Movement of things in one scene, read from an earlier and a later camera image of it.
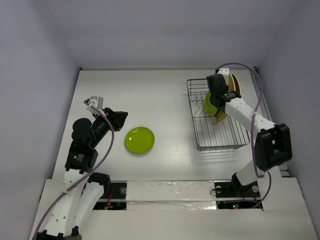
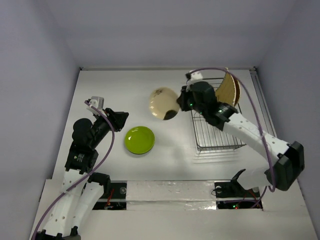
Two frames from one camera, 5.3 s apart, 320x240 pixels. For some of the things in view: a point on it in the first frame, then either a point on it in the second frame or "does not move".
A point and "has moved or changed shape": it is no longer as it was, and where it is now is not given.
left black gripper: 117,118 does not move
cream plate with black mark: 209,108 has moved or changed shape
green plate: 139,140 does not move
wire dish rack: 226,134 does not move
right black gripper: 216,110 → 183,100
